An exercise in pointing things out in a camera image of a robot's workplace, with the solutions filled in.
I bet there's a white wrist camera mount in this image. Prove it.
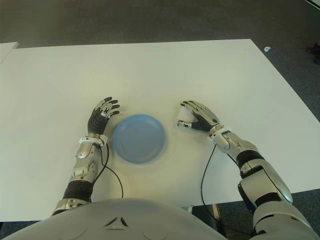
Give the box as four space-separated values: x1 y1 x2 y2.
208 126 232 139
79 134 108 147

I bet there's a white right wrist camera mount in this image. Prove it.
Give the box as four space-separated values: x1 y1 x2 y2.
208 126 232 139

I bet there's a grey robot torso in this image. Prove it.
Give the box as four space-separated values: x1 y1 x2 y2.
0 197 227 240

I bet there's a neighbouring white table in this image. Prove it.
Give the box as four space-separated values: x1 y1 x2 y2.
0 41 20 63

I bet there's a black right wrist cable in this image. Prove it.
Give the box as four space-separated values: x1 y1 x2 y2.
200 143 251 237

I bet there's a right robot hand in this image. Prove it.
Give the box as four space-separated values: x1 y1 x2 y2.
176 100 222 132

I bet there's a dark object on floor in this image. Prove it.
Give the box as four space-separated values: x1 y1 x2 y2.
306 42 320 65

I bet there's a table leg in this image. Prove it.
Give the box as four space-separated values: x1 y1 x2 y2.
211 203 224 232

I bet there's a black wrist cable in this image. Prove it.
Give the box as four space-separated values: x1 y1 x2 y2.
200 143 251 237
91 142 125 201

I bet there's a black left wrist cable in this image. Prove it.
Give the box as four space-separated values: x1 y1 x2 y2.
91 142 125 201

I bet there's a white charger block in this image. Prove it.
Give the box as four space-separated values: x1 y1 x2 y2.
177 106 195 123

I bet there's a blue round plate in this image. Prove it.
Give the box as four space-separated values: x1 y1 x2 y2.
112 113 167 165

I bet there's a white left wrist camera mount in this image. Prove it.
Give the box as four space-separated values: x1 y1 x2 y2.
79 134 108 147

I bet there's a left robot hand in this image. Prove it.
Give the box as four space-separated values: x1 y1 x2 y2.
87 96 121 137

